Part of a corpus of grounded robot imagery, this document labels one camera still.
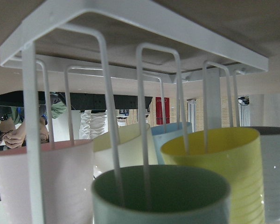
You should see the green plastic cup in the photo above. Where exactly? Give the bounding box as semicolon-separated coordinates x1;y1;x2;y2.
91;165;231;224

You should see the blue plastic cup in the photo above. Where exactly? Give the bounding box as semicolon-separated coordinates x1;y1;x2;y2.
151;122;183;165

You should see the cream plastic cup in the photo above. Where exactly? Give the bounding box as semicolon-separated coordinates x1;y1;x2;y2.
93;123;158;177

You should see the pink plastic cup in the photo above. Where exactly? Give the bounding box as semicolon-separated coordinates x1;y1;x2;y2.
0;140;93;224

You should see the yellow plastic cup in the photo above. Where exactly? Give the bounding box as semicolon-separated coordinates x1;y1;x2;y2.
161;127;265;224

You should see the grey plastic cup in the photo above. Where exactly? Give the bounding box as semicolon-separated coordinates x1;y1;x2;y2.
253;126;280;223

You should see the seated person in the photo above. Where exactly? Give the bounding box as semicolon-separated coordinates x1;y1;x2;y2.
0;92;67;148

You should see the white wire cup rack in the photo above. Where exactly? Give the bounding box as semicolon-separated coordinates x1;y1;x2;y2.
0;0;269;224

